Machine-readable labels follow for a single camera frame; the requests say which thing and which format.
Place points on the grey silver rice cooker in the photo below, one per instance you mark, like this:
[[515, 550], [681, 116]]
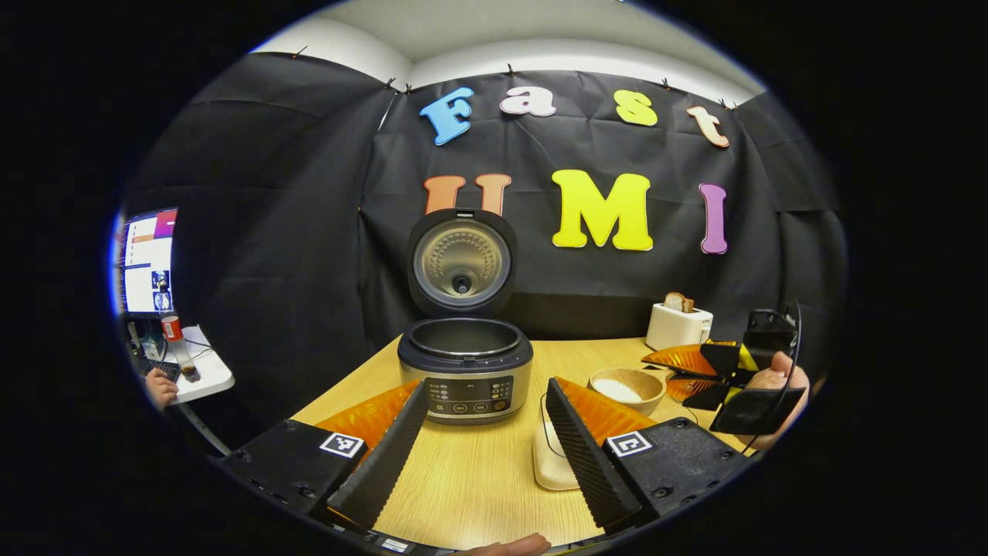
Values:
[[463, 371]]

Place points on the black keyboard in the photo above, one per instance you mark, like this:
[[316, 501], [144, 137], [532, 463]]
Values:
[[158, 364]]

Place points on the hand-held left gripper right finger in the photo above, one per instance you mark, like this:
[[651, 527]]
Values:
[[587, 455]]

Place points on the red label bottle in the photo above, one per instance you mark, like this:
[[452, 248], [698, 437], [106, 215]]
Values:
[[174, 330]]

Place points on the white rice heap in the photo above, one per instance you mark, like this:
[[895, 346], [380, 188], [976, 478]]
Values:
[[552, 452]]

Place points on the white toaster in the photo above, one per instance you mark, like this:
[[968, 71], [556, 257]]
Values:
[[675, 328]]

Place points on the clear glass bowl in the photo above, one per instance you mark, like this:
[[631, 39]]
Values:
[[554, 479]]

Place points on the computer monitor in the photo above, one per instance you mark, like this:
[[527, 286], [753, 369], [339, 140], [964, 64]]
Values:
[[147, 262]]

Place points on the wooden spoon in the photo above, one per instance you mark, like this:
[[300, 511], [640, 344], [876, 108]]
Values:
[[648, 398]]

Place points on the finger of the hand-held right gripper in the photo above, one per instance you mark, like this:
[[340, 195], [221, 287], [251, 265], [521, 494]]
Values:
[[698, 392], [695, 359]]

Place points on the white side table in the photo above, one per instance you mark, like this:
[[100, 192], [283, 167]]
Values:
[[212, 378]]

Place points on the black backdrop cloth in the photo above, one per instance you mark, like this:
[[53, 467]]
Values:
[[309, 232]]

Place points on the white rice spoonful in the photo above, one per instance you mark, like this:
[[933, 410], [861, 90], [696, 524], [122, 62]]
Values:
[[617, 390]]

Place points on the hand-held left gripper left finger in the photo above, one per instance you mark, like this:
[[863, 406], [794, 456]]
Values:
[[386, 455]]

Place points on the toasted bread slice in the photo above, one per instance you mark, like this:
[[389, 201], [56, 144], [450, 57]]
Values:
[[679, 303]]

